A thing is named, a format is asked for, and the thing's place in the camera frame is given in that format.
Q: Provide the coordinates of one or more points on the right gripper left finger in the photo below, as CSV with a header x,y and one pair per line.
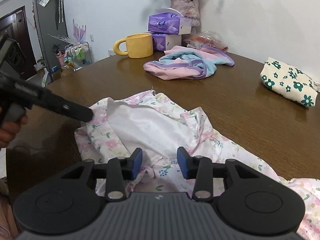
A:
x,y
67,202

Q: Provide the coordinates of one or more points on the person's left hand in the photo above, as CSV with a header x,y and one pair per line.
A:
x,y
9,130

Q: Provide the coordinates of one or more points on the folded cream green-flower cloth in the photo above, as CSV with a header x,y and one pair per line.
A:
x,y
289,82

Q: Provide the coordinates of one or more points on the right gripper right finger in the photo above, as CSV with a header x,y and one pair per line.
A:
x,y
245,199

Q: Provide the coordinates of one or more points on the clear plastic snack bag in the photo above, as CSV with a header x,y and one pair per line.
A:
x,y
208,39

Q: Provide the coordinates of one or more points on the wire cart with bottles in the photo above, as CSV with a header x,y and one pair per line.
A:
x,y
74,57

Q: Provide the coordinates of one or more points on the yellow ceramic mug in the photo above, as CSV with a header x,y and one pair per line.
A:
x,y
138,46

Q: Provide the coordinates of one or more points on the purple tissue pack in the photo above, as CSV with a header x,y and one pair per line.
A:
x,y
169,22
163,42

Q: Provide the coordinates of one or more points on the upper purple tissue pack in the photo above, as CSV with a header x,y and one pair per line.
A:
x,y
169,22

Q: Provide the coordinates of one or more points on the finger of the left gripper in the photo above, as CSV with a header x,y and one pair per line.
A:
x,y
67,108

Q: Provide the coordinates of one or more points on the pink blue purple garment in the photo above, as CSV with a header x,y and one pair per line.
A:
x,y
188,63

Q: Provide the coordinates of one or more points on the lower purple tissue pack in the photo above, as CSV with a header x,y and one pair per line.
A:
x,y
163,42

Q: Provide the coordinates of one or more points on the grey refrigerator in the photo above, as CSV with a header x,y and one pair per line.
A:
x,y
51,29

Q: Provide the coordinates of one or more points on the purple marbled vase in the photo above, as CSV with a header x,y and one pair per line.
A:
x,y
189,9

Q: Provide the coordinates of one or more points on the pink floral white garment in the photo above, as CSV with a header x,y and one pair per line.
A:
x,y
152,122

